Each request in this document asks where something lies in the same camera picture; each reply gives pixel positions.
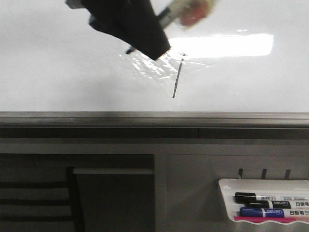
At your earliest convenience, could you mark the black capped marker middle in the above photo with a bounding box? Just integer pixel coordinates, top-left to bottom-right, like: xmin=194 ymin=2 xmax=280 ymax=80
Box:
xmin=246 ymin=201 xmax=309 ymax=209

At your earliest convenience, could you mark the blue capped marker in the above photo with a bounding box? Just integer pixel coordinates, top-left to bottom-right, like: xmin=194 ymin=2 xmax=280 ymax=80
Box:
xmin=239 ymin=207 xmax=309 ymax=218

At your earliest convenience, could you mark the dark cabinet panel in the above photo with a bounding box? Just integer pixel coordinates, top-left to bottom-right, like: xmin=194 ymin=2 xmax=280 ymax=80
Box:
xmin=73 ymin=168 xmax=155 ymax=232

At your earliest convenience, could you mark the white plastic marker tray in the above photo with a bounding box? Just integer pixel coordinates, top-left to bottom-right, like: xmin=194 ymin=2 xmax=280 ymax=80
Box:
xmin=218 ymin=179 xmax=309 ymax=232

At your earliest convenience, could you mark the black capped marker upper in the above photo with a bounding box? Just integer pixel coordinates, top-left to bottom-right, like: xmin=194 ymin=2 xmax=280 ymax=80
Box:
xmin=235 ymin=192 xmax=309 ymax=203

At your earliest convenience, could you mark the black wall hook right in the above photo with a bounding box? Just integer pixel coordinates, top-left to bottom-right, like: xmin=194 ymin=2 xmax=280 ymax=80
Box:
xmin=284 ymin=169 xmax=291 ymax=180

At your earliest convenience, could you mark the black chair back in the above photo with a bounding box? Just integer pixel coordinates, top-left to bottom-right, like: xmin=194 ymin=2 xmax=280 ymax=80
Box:
xmin=0 ymin=167 xmax=85 ymax=232

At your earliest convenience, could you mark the black wall hook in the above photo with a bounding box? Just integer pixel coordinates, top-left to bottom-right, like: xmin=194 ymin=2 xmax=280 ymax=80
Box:
xmin=261 ymin=169 xmax=267 ymax=179
xmin=284 ymin=169 xmax=291 ymax=180
xmin=238 ymin=168 xmax=243 ymax=179

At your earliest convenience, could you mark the black whiteboard marker with tape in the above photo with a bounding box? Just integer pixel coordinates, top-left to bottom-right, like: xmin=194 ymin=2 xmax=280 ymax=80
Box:
xmin=125 ymin=0 xmax=219 ymax=54

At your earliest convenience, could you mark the black wall hook middle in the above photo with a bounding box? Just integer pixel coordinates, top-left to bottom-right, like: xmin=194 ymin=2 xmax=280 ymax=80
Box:
xmin=261 ymin=169 xmax=267 ymax=179

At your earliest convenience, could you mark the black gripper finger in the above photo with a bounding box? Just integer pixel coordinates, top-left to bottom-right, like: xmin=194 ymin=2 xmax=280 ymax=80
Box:
xmin=81 ymin=0 xmax=171 ymax=61

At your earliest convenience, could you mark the black capped marker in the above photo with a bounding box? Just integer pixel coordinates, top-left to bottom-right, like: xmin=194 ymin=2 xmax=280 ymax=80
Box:
xmin=246 ymin=201 xmax=309 ymax=209
xmin=235 ymin=192 xmax=309 ymax=203

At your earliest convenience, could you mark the white whiteboard with aluminium frame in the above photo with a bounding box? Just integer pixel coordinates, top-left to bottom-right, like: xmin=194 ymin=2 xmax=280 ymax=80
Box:
xmin=0 ymin=0 xmax=309 ymax=128

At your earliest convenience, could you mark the black wall hook left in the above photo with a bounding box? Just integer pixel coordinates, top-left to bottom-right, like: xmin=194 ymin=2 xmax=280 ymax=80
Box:
xmin=238 ymin=168 xmax=243 ymax=179

